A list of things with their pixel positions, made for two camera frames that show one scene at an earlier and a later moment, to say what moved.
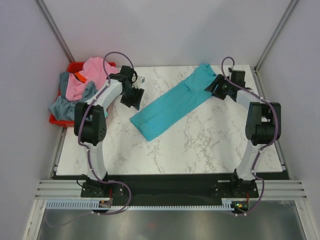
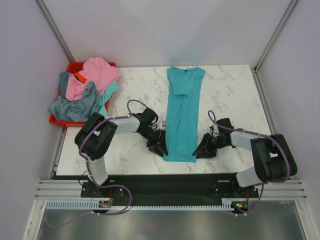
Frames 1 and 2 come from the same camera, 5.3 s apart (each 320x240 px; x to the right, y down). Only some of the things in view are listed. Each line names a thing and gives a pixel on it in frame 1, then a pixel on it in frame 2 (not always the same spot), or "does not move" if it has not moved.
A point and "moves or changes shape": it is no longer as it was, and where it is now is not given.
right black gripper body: (223, 88) → (210, 144)
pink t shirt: (92, 70) does not move
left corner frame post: (47, 15) does not move
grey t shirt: (65, 108) does not move
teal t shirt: (189, 91) moves or changes shape
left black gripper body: (130, 97) → (153, 141)
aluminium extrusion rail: (268, 189) does not move
